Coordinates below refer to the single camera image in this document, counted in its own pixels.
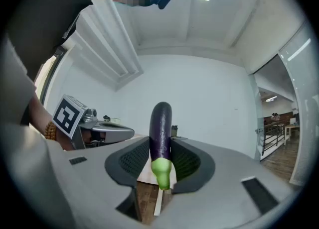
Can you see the small black device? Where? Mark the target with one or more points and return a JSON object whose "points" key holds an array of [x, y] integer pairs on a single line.
{"points": [[106, 118]]}

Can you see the person's grey shirt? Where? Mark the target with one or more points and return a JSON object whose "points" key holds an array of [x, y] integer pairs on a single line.
{"points": [[17, 93]]}

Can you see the black metal railing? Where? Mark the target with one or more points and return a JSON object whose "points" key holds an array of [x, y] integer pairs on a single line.
{"points": [[272, 138]]}

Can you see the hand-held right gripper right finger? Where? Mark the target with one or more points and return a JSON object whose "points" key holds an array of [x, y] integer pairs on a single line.
{"points": [[219, 193]]}

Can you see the white side table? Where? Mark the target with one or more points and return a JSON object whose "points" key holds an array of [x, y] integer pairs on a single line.
{"points": [[292, 131]]}

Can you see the small ceiling light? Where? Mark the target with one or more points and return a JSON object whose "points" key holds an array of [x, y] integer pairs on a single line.
{"points": [[271, 98]]}

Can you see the person's left forearm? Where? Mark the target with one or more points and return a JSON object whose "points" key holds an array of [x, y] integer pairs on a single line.
{"points": [[37, 113]]}

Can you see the glass partition door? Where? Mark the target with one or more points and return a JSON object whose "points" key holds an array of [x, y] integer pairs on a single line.
{"points": [[299, 93]]}

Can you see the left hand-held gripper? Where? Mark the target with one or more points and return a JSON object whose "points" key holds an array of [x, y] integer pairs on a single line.
{"points": [[67, 116]]}

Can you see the person's left hand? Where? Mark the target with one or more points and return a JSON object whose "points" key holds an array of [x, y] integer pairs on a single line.
{"points": [[65, 143]]}

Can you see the person's black vest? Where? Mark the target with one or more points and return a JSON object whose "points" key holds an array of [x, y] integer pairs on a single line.
{"points": [[45, 19]]}

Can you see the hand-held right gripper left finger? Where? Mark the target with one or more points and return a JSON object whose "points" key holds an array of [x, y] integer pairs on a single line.
{"points": [[94, 185]]}

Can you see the dark drinking bottle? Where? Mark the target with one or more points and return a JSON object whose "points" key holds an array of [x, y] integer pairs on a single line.
{"points": [[174, 131]]}

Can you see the purple eggplant with green stem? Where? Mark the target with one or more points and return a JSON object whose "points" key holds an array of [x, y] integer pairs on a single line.
{"points": [[160, 128]]}

